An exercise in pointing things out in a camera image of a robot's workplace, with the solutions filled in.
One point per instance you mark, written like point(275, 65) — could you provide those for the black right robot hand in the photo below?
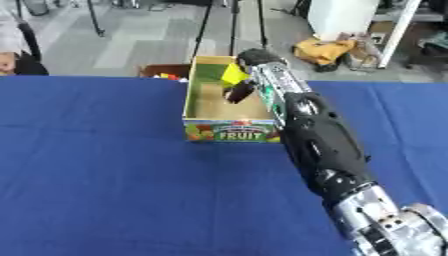
point(256, 56)

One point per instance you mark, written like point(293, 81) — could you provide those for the yellow soft block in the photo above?
point(233, 75)

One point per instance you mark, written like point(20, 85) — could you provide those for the silver and black right robot arm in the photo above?
point(321, 140)

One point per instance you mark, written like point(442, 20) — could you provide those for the cardboard box with fruit print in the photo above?
point(224, 110)

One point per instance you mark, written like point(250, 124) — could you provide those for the brown cardboard box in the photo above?
point(166, 69)

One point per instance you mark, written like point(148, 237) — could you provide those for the black tripod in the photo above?
point(233, 23)

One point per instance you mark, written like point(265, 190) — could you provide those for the yellow bag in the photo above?
point(321, 50)

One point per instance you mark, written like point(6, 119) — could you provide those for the colourful toys pile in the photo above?
point(169, 76)

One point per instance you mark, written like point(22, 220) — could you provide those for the white board panel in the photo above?
point(341, 16)

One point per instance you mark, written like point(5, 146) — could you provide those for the black stand leg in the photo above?
point(96, 20)

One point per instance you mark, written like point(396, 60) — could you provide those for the person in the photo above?
point(10, 40)

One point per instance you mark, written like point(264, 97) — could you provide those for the white slanted post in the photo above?
point(396, 36)

